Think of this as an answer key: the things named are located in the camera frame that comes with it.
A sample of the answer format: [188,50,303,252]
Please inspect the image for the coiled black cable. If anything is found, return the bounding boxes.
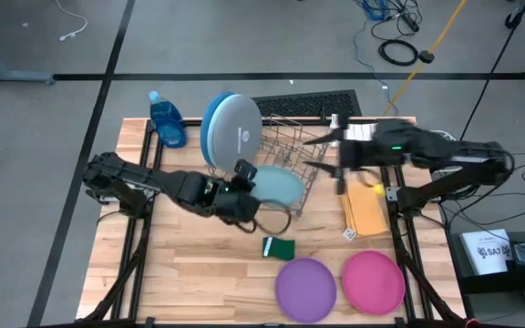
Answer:
[377,38,420,67]

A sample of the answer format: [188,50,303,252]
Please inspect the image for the small purple plate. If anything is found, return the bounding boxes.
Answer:
[274,257,338,324]

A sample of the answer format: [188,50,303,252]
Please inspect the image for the blue cable bundle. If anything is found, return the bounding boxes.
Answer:
[352,0,391,92]

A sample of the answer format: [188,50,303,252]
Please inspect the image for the long black cable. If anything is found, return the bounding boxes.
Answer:
[460,20,523,142]

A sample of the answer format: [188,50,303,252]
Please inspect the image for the small teal plate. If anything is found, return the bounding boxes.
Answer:
[249,166,307,209]

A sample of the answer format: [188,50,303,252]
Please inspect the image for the white printed booklet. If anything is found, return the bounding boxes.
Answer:
[460,229,514,277]

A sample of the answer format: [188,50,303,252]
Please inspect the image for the black power strip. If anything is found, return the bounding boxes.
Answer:
[398,8,423,34]

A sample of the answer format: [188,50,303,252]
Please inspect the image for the black caster wheel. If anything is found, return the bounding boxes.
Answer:
[504,8,523,31]

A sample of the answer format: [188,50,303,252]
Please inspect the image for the green sponge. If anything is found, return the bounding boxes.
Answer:
[262,236,296,261]

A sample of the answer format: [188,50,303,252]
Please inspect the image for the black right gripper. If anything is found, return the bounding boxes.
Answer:
[303,116,412,195]

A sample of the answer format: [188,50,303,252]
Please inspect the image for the yellow floor cable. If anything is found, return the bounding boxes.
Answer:
[382,0,468,118]

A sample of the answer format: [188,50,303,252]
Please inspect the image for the white cable with plug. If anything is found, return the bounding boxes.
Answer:
[54,0,89,43]

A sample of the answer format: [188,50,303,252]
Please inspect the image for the grey metal table base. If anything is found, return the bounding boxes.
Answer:
[0,34,57,86]

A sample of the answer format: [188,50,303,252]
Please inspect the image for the folded orange cloth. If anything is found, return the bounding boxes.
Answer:
[339,181,390,238]

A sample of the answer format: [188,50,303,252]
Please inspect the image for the black storage box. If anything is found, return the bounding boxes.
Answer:
[451,230,525,295]

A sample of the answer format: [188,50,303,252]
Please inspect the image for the black floor vent grate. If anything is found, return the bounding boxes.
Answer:
[251,89,363,118]

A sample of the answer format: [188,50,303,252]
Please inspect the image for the grey wire dish rack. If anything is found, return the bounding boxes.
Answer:
[207,113,330,218]

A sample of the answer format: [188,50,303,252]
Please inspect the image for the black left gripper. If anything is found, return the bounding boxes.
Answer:
[207,159,262,224]

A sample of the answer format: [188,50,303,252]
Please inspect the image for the large grey plate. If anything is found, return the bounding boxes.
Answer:
[211,94,263,173]

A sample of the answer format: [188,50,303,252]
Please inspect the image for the small pink plate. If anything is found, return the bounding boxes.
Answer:
[341,250,407,316]

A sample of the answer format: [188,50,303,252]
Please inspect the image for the blue dish soap bottle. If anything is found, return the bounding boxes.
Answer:
[148,90,189,149]

